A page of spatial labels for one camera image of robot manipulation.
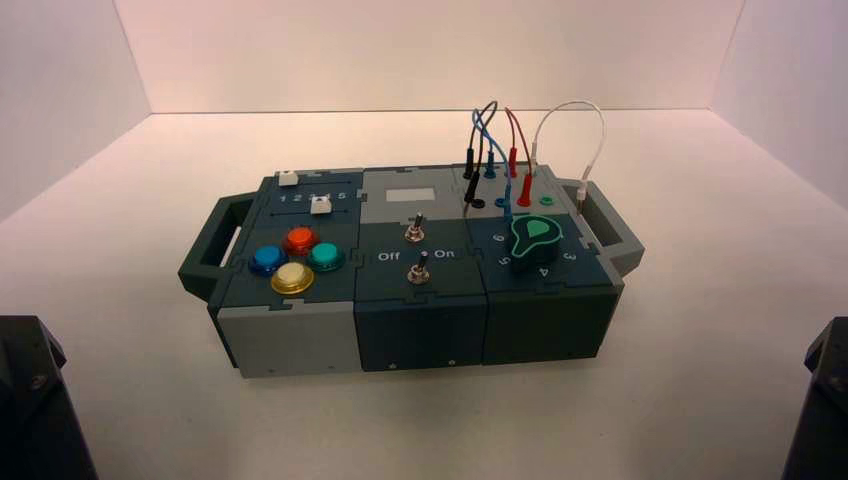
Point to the white display window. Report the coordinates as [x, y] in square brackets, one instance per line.
[411, 195]

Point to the grey and teal control box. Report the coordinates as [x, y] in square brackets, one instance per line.
[424, 331]

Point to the green round push button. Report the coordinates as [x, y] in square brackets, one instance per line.
[326, 256]

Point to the white slider knob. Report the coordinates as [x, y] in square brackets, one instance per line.
[287, 177]
[320, 206]

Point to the green-topped rotary knob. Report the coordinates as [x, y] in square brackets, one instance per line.
[533, 242]

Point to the red round push button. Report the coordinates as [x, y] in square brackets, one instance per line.
[301, 240]

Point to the green banana socket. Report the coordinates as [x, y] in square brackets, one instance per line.
[546, 199]

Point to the yellow round push button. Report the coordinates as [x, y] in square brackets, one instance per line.
[292, 277]

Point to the blue round push button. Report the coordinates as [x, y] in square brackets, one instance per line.
[268, 258]

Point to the metal toggle switch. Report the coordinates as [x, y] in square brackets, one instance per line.
[418, 272]
[415, 230]

